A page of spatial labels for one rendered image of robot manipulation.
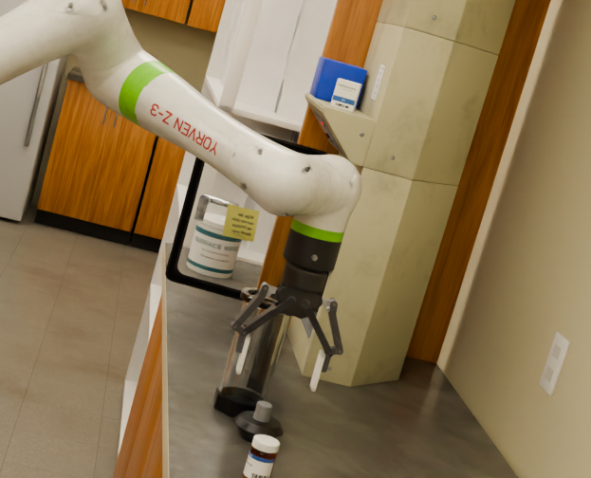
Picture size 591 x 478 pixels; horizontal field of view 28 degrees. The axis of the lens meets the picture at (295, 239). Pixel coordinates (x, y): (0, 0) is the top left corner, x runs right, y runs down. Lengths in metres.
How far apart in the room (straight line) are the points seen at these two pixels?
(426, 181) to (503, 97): 0.44
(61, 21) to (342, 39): 0.98
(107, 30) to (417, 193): 0.83
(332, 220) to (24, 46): 0.58
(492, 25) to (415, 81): 0.24
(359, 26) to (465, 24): 0.39
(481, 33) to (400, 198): 0.39
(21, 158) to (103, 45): 5.39
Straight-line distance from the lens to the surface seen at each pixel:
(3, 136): 7.43
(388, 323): 2.64
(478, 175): 2.94
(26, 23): 2.03
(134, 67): 2.10
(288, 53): 3.78
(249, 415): 2.14
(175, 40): 8.00
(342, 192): 1.98
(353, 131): 2.48
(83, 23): 2.03
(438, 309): 2.99
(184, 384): 2.32
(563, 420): 2.33
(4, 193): 7.49
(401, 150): 2.50
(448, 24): 2.50
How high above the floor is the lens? 1.67
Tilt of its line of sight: 10 degrees down
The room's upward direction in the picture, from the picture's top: 16 degrees clockwise
